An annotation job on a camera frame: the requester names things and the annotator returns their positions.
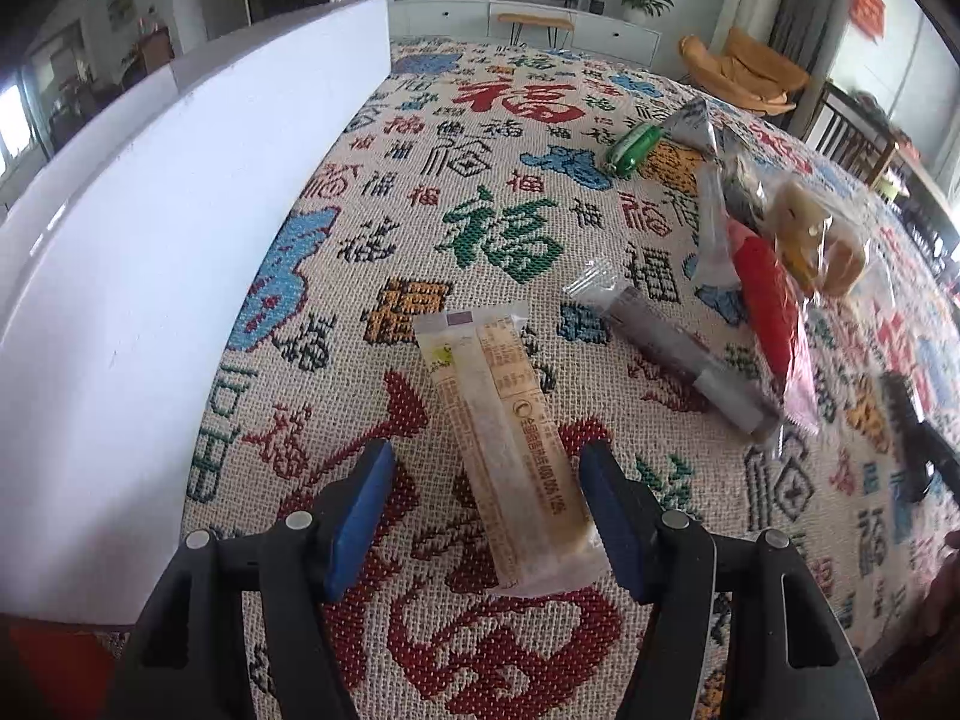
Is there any orange lounge chair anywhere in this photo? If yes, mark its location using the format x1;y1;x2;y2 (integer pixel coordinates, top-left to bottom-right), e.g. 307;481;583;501
679;26;811;117

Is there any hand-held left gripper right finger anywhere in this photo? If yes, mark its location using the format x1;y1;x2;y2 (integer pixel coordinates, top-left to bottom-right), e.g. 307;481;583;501
577;441;882;720

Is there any beige snack bar packet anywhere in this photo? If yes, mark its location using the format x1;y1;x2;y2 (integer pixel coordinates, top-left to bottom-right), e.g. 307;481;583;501
412;302;610;592

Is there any triangular grey snack packet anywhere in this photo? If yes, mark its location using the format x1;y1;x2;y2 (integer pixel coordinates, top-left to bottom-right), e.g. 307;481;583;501
660;97;725;158

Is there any dark wooden chair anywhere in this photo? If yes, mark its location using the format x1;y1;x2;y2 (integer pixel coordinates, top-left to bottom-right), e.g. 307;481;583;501
802;79;897;181

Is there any red snack packet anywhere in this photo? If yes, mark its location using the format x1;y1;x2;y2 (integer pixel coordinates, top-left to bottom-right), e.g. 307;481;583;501
726;217;820;436

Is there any grey curtain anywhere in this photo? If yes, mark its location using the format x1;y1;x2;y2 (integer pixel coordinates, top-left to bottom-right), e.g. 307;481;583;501
772;0;848;80

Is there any wooden bench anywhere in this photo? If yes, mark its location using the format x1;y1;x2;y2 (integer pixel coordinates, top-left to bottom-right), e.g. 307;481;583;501
497;13;575;50

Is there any grey purple snack bar packet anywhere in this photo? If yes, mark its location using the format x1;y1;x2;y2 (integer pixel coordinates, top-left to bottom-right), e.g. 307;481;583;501
562;256;785;445

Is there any clear bread packet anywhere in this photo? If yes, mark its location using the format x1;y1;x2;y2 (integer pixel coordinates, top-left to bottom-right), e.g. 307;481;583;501
769;176;833;297

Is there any red wall hanging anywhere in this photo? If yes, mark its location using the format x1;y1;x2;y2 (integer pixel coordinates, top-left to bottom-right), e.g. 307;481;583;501
847;0;886;42

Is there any white television cabinet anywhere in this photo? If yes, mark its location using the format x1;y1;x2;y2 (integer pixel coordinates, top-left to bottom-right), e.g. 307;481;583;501
390;0;665;68

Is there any cluttered wooden table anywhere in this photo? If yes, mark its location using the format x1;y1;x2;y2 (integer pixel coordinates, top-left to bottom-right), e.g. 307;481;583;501
825;82;960;260

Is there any clear long snack packet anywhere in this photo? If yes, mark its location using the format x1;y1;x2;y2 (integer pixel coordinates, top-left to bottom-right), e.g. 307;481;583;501
688;165;743;290

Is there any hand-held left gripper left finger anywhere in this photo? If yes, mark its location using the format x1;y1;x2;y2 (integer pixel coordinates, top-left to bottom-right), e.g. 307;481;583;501
112;439;398;720

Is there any green sausage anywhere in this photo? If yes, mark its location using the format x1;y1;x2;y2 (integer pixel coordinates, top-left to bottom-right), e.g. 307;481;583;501
606;122;665;179

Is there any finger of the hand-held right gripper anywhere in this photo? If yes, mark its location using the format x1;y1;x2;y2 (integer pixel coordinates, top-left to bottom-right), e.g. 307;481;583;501
881;371;960;503

